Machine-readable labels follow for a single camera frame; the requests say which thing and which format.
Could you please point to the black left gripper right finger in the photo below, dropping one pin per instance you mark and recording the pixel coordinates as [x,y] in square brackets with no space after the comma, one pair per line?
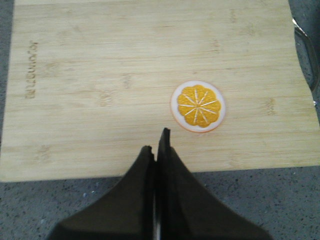
[188,211]

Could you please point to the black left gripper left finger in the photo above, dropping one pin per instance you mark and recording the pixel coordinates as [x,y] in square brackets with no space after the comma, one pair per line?
[126,212]

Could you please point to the orange slice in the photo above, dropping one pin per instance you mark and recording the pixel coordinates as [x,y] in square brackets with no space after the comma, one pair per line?
[198,106]

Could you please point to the wooden cutting board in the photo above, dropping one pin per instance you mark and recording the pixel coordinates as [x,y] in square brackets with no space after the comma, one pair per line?
[90,82]

